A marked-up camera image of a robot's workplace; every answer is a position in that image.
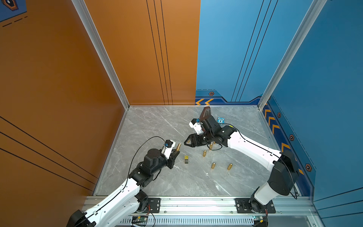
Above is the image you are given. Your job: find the left green circuit board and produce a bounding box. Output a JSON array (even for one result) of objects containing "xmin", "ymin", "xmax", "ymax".
[{"xmin": 131, "ymin": 216, "xmax": 148, "ymax": 226}]

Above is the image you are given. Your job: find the right aluminium corner post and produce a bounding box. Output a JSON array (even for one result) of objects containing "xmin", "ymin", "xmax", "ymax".
[{"xmin": 257, "ymin": 0, "xmax": 327, "ymax": 111}]

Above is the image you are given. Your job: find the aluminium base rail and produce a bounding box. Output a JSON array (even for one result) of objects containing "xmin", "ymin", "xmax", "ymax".
[{"xmin": 117, "ymin": 196, "xmax": 324, "ymax": 227}]

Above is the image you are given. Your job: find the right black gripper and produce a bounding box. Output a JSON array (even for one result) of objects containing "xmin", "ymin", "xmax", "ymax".
[{"xmin": 182, "ymin": 131, "xmax": 214, "ymax": 148}]

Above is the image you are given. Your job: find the black mount plate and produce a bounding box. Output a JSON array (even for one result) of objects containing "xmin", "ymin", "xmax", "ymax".
[
  {"xmin": 147, "ymin": 197, "xmax": 161, "ymax": 213},
  {"xmin": 234, "ymin": 198, "xmax": 276, "ymax": 214}
]

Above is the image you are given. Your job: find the aluminium corner post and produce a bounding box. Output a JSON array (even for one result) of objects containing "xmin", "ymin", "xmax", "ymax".
[
  {"xmin": 257, "ymin": 0, "xmax": 327, "ymax": 111},
  {"xmin": 72, "ymin": 0, "xmax": 130, "ymax": 111}
]

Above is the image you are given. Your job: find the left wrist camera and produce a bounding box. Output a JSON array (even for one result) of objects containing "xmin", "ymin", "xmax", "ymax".
[{"xmin": 161, "ymin": 140, "xmax": 175, "ymax": 159}]

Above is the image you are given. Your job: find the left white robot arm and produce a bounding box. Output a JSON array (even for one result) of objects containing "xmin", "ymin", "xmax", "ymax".
[{"xmin": 66, "ymin": 144, "xmax": 181, "ymax": 227}]

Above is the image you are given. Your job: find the blue owl toy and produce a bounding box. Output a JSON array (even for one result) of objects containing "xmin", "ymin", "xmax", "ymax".
[{"xmin": 217, "ymin": 117, "xmax": 225, "ymax": 124}]

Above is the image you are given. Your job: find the dark red metronome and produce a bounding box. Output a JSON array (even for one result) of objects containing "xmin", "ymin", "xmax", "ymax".
[{"xmin": 199, "ymin": 106, "xmax": 211, "ymax": 121}]

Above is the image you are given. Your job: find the gold lipstick front right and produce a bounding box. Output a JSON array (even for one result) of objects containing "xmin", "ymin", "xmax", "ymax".
[{"xmin": 227, "ymin": 163, "xmax": 233, "ymax": 170}]

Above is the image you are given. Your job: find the right black mount plate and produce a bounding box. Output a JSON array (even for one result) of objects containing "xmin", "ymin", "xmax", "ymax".
[{"xmin": 234, "ymin": 198, "xmax": 276, "ymax": 214}]

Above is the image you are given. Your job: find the left black mount plate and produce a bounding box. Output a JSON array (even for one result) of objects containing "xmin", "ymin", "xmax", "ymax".
[{"xmin": 147, "ymin": 197, "xmax": 161, "ymax": 213}]

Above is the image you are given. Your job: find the green circuit board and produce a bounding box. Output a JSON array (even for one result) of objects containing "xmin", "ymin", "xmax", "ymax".
[
  {"xmin": 131, "ymin": 216, "xmax": 148, "ymax": 226},
  {"xmin": 252, "ymin": 216, "xmax": 268, "ymax": 227}
]

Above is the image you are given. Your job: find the gold lipstick base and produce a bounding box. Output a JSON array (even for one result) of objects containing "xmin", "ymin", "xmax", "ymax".
[{"xmin": 176, "ymin": 143, "xmax": 182, "ymax": 152}]

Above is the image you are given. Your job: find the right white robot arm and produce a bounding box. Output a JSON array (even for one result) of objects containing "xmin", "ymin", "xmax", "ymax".
[{"xmin": 184, "ymin": 125, "xmax": 300, "ymax": 213}]

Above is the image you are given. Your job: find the left aluminium corner post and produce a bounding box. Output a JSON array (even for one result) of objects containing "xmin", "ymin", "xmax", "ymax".
[{"xmin": 72, "ymin": 0, "xmax": 130, "ymax": 111}]

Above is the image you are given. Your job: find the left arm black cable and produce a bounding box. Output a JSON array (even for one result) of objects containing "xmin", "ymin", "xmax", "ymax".
[{"xmin": 124, "ymin": 136, "xmax": 165, "ymax": 188}]

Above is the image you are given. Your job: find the right green circuit board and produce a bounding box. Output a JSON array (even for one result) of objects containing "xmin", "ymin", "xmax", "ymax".
[{"xmin": 252, "ymin": 216, "xmax": 268, "ymax": 227}]

